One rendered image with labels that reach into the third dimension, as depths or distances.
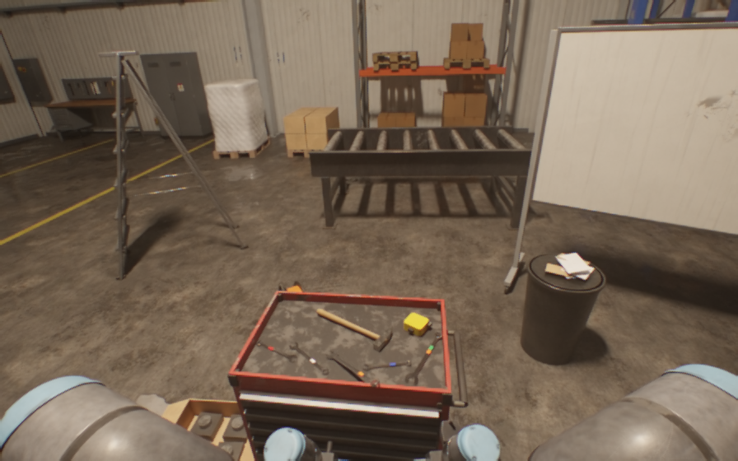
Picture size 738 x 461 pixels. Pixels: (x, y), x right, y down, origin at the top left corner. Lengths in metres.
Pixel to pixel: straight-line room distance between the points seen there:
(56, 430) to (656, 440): 0.59
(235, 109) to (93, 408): 7.09
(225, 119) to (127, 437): 7.22
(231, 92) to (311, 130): 1.56
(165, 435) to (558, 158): 2.90
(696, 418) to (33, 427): 0.67
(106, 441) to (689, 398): 0.59
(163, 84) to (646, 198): 9.29
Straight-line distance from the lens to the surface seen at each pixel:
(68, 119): 11.66
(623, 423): 0.48
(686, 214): 3.19
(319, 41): 9.05
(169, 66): 9.91
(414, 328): 1.45
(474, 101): 7.81
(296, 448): 0.99
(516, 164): 4.16
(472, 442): 1.00
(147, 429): 0.49
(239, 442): 2.19
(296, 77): 9.25
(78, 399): 0.54
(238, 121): 7.51
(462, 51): 7.71
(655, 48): 2.96
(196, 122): 9.83
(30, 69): 12.80
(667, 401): 0.52
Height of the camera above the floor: 1.90
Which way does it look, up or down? 27 degrees down
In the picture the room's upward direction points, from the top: 2 degrees counter-clockwise
